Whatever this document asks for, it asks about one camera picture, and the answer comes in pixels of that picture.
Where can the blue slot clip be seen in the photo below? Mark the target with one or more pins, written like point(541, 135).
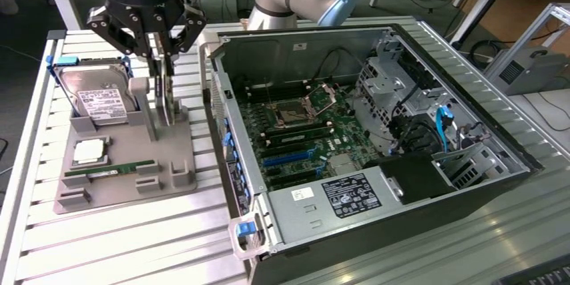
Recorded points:
point(237, 166)
point(224, 121)
point(248, 195)
point(242, 181)
point(228, 139)

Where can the thin metal locking lever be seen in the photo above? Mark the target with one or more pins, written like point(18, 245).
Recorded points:
point(269, 93)

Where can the black open PC case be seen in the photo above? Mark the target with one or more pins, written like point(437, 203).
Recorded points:
point(445, 218)

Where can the metal socket cover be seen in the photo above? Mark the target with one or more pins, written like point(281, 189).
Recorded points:
point(317, 90)

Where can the grey metal control box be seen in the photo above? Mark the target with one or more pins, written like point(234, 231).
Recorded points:
point(535, 74)

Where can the grey power supply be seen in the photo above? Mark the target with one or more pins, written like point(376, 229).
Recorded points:
point(290, 218)

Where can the blue expansion slot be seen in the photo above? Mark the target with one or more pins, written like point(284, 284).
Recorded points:
point(288, 159)

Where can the perforated metal disk bay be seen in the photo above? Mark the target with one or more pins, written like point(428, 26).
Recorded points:
point(379, 118)

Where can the black plastic cover box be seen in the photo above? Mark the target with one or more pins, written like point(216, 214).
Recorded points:
point(415, 181)

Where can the green motherboard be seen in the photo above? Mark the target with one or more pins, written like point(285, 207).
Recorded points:
point(344, 138)

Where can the green RAM stick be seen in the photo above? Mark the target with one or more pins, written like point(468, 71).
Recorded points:
point(112, 169)

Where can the green graphics card black fan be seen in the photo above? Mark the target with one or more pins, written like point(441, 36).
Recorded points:
point(166, 104)

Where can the CPU socket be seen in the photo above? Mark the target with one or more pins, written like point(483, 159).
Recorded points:
point(290, 115)

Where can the blue case latch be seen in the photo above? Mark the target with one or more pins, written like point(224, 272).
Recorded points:
point(245, 230)

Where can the black expansion slot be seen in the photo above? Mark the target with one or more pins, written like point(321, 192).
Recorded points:
point(298, 181)
point(285, 150)
point(294, 175)

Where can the aluminium profile frame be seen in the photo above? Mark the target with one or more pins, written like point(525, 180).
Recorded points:
point(536, 28)

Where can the grey parts rack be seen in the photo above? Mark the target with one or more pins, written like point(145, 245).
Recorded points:
point(129, 151)

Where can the silver finned heatsink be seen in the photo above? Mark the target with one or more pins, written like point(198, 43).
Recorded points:
point(344, 165)

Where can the silver CPU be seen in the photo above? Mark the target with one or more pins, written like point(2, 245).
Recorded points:
point(89, 151)

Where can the silver metal disk bay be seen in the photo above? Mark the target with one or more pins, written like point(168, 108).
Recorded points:
point(468, 171)

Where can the black labelled RAM stick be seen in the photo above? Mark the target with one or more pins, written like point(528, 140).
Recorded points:
point(294, 138)

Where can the black keyboard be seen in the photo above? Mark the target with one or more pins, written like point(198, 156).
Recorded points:
point(548, 278)

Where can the silver hard disk blue carrier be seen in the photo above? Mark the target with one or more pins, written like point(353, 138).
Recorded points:
point(98, 98)

